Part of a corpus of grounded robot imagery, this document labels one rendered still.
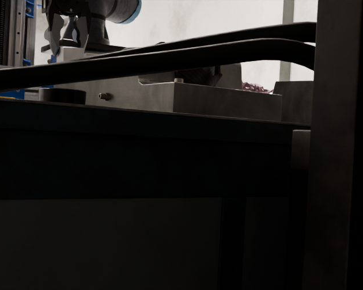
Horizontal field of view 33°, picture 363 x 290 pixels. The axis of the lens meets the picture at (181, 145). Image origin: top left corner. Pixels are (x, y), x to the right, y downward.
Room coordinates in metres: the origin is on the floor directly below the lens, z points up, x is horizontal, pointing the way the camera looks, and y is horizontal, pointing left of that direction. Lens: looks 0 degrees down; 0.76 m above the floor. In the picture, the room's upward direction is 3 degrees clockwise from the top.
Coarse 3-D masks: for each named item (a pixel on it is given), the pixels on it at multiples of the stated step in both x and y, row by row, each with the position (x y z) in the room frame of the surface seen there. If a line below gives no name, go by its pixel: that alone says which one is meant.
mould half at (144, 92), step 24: (168, 72) 1.21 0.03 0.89; (240, 72) 1.32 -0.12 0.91; (96, 96) 1.30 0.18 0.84; (120, 96) 1.21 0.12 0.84; (144, 96) 1.14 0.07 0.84; (168, 96) 1.08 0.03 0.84; (192, 96) 1.09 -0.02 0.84; (216, 96) 1.12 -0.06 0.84; (240, 96) 1.16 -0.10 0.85; (264, 96) 1.19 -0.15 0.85
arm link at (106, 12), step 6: (90, 0) 1.90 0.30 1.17; (96, 0) 1.91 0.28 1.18; (102, 0) 1.92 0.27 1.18; (108, 0) 1.95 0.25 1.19; (114, 0) 1.97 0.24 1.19; (90, 6) 1.90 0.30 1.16; (96, 6) 1.91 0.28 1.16; (102, 6) 1.93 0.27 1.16; (108, 6) 1.96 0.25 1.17; (114, 6) 1.98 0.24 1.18; (90, 12) 1.90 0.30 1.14; (96, 12) 1.91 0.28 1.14; (102, 12) 1.93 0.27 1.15; (108, 12) 1.98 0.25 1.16
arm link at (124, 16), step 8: (120, 0) 1.99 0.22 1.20; (128, 0) 2.03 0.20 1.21; (136, 0) 2.06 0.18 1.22; (120, 8) 2.00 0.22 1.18; (128, 8) 2.03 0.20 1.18; (136, 8) 2.06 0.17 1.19; (112, 16) 2.01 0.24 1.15; (120, 16) 2.03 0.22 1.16; (128, 16) 2.05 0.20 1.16; (136, 16) 2.08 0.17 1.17
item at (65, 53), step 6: (60, 48) 1.37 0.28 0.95; (66, 48) 1.36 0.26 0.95; (72, 48) 1.37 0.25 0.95; (78, 48) 1.38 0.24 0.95; (60, 54) 1.37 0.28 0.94; (66, 54) 1.36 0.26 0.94; (72, 54) 1.37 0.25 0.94; (78, 54) 1.38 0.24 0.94; (48, 60) 1.47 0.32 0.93; (54, 60) 1.40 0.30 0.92; (60, 60) 1.37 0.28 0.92
